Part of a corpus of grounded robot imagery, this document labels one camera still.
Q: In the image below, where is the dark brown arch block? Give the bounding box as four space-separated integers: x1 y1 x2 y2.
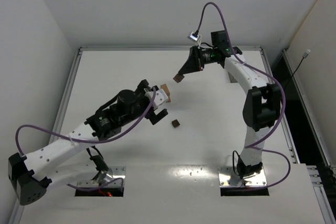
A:
173 74 184 83

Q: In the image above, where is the light rectangular wood block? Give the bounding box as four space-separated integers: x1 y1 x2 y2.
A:
160 84 170 97

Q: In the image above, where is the dark brown wood cube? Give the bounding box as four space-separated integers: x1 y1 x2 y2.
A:
171 120 180 128

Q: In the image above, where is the smoky transparent plastic bin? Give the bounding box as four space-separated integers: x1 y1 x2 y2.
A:
228 73 237 83

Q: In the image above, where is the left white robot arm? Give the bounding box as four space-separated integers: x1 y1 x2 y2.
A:
8 80 170 206

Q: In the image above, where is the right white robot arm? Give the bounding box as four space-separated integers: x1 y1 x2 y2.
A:
174 30 281 178

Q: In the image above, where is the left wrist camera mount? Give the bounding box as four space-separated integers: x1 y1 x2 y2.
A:
145 86 169 110

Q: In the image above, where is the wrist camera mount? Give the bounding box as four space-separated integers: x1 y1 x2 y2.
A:
145 86 169 110
187 32 201 46

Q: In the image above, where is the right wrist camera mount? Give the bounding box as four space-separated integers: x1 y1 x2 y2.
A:
187 32 201 46

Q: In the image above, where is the aluminium table frame rail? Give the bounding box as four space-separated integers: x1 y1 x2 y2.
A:
78 46 264 52

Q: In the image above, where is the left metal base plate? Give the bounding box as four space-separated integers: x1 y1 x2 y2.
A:
75 166 126 188

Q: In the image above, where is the metal base plate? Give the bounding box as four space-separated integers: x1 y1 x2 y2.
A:
218 166 267 189
75 166 126 188

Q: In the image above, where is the black cable white plug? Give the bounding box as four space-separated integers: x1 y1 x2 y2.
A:
283 49 311 91

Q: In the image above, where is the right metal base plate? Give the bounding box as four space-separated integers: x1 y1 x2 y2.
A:
218 166 267 189

